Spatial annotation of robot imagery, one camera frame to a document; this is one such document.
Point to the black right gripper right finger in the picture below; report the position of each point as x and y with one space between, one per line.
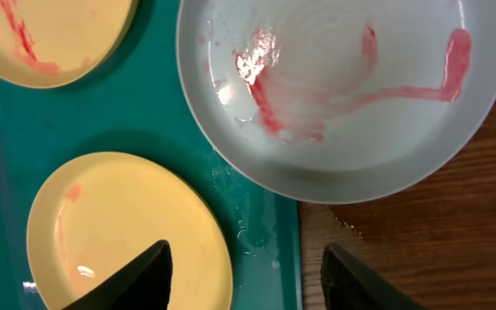
349 284

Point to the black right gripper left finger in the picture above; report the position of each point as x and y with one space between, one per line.
145 282

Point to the yellow plate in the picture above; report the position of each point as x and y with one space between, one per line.
98 212

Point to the light blue plate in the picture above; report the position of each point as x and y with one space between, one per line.
337 101

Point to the yellow-green plate with red stain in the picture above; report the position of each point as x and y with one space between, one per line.
46 44

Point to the blue plastic tray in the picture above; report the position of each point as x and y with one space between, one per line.
134 103

